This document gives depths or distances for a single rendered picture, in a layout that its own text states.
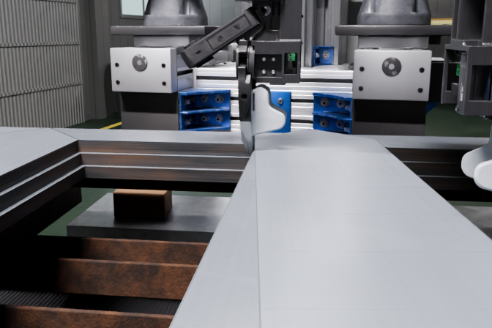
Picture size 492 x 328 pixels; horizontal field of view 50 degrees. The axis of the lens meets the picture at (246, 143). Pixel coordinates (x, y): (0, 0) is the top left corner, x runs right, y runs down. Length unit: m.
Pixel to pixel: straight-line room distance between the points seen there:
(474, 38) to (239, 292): 0.27
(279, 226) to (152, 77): 0.70
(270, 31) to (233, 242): 0.35
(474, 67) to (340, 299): 0.21
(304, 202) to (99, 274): 0.35
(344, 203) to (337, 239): 0.09
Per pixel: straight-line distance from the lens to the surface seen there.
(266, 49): 0.66
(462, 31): 0.46
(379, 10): 1.11
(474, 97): 0.44
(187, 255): 0.78
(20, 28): 5.55
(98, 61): 6.51
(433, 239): 0.43
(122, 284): 0.74
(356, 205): 0.49
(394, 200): 0.52
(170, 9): 1.21
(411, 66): 0.99
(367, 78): 0.99
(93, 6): 6.51
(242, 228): 0.43
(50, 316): 0.65
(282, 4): 0.68
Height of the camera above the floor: 1.02
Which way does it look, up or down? 12 degrees down
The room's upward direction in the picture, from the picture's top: straight up
